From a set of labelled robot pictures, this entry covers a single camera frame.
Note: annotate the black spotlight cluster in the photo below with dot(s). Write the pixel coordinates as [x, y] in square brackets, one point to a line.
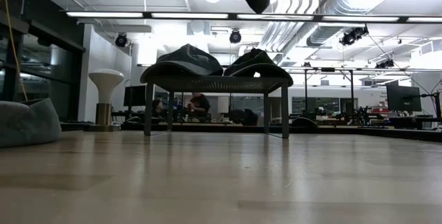
[354, 35]
[385, 64]

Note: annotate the grey perforated metal rack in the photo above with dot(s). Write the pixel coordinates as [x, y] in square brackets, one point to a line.
[217, 84]

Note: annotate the black computer monitor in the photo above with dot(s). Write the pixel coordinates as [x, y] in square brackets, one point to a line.
[134, 96]

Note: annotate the black aluminium table frame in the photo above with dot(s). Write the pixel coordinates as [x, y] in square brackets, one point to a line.
[345, 131]

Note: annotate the background robot arms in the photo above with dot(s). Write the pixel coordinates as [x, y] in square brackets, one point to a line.
[359, 115]

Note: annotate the white mushroom-shaped stand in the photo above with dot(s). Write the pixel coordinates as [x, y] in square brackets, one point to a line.
[105, 82]

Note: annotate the black ceiling spotlight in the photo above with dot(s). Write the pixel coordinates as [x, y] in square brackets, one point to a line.
[235, 36]
[121, 40]

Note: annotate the black monitor on arm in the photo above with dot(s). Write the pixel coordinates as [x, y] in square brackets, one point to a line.
[403, 97]

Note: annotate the dark background table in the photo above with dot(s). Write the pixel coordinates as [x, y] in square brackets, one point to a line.
[414, 122]

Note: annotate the white rectangular object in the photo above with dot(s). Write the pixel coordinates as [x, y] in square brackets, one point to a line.
[223, 104]

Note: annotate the light grey baseball cap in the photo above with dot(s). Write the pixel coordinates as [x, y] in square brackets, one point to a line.
[27, 123]

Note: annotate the blue-grey baseball cap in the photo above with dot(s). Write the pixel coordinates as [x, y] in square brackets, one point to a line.
[186, 61]

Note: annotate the black arched object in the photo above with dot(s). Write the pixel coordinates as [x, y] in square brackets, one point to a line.
[305, 122]

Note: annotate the person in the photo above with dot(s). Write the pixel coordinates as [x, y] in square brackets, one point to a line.
[157, 108]
[199, 104]
[243, 117]

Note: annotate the black metal gantry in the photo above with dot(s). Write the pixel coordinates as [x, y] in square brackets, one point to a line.
[328, 69]

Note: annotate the long linear ceiling light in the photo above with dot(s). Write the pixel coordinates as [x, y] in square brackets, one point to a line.
[190, 15]

